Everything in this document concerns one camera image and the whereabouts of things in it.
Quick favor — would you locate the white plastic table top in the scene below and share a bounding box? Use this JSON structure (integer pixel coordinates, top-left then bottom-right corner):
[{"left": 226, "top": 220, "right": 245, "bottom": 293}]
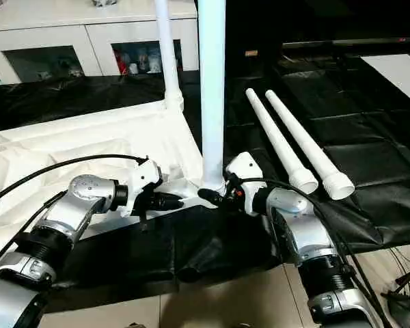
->
[{"left": 0, "top": 94, "right": 228, "bottom": 262}]

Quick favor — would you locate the white plastic table leg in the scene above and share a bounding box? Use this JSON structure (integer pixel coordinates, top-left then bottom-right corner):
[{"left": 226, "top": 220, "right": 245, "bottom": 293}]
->
[
  {"left": 264, "top": 89, "right": 356, "bottom": 202},
  {"left": 196, "top": 0, "right": 228, "bottom": 196},
  {"left": 245, "top": 87, "right": 320, "bottom": 195},
  {"left": 153, "top": 0, "right": 186, "bottom": 111}
]

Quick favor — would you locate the black plastic mat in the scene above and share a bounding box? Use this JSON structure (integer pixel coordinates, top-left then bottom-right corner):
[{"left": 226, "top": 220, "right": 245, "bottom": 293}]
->
[{"left": 0, "top": 58, "right": 410, "bottom": 295}]

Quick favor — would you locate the white glass-door cabinet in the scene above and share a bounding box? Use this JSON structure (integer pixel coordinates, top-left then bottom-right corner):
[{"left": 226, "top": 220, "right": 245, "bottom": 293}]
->
[{"left": 0, "top": 0, "right": 200, "bottom": 87}]

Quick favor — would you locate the white flat board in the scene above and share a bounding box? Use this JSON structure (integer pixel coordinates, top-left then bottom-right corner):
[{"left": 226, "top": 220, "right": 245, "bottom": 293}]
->
[{"left": 361, "top": 53, "right": 410, "bottom": 110}]

